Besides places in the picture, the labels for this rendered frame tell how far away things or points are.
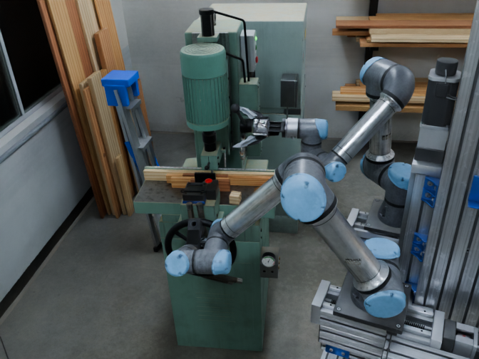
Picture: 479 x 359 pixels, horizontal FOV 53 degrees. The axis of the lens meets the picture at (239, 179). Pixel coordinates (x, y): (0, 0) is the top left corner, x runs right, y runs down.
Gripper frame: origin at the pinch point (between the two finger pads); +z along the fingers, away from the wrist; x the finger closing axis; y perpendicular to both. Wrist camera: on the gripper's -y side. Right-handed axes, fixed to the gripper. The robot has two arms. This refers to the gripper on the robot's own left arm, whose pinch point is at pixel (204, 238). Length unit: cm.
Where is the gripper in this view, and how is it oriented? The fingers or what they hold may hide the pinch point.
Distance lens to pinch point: 179.7
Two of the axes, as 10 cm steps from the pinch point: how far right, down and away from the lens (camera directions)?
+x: 9.8, -0.1, -1.8
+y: 0.2, 10.0, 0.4
